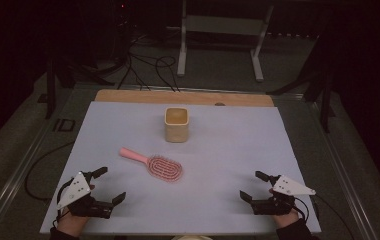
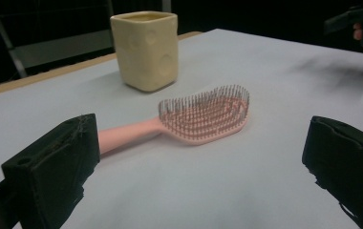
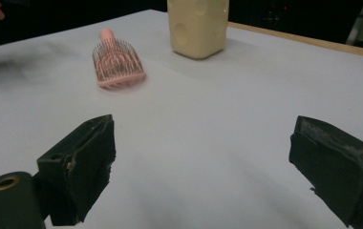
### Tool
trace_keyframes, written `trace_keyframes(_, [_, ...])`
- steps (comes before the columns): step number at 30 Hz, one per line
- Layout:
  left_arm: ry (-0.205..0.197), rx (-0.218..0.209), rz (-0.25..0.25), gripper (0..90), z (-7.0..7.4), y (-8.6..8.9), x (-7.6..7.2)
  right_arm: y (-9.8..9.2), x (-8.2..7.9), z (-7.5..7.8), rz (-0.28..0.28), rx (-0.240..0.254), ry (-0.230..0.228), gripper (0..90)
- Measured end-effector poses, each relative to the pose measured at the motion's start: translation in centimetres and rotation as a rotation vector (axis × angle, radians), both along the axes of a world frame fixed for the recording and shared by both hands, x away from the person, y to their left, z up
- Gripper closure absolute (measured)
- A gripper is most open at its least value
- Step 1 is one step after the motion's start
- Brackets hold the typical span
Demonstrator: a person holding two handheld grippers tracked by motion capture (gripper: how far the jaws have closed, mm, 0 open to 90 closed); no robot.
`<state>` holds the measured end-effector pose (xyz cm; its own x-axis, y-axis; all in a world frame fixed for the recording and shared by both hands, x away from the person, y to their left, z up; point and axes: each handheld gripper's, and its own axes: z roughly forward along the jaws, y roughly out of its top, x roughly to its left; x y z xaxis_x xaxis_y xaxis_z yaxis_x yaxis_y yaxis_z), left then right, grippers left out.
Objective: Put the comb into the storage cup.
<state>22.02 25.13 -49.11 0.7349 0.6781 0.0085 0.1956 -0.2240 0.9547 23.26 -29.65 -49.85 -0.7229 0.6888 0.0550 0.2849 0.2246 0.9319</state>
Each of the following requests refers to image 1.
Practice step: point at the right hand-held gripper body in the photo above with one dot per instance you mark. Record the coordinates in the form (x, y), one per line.
(286, 190)

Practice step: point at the black rectangular floor bracket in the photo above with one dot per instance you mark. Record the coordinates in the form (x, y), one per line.
(64, 125)

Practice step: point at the black tripod stand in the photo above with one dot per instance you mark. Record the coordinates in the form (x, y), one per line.
(324, 100)
(51, 90)

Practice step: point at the white metal stand frame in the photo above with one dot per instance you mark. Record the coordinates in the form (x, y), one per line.
(223, 25)

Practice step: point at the person's right hand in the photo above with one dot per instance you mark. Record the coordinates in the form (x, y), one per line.
(286, 219)

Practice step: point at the light grey table mat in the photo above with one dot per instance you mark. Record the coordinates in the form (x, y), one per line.
(218, 156)

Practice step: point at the pink hairbrush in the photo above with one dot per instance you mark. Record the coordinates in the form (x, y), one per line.
(164, 167)

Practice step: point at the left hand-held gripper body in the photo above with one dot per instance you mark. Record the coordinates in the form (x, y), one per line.
(78, 191)

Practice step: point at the beige square cup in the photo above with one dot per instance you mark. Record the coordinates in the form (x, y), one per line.
(176, 125)

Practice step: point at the person's left hand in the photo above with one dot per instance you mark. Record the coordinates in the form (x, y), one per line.
(72, 225)

